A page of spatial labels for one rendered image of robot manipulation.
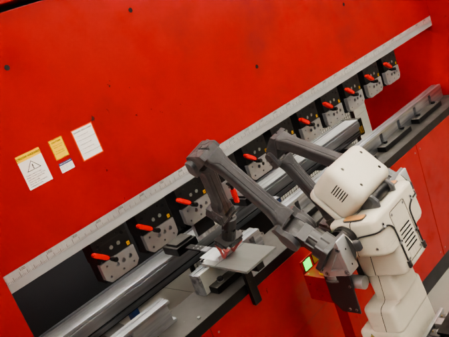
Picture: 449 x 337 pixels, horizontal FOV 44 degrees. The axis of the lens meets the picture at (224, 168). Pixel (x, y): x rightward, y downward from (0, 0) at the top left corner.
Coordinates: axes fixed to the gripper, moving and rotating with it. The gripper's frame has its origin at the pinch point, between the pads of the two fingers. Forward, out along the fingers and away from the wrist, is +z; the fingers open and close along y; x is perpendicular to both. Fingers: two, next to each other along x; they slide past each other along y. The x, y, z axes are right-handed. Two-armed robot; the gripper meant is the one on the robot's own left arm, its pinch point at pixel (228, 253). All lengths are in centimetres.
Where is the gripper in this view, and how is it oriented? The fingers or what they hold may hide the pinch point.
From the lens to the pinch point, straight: 229.4
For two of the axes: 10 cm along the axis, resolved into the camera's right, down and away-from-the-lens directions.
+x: 7.4, 4.1, -5.4
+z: -0.1, 8.0, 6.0
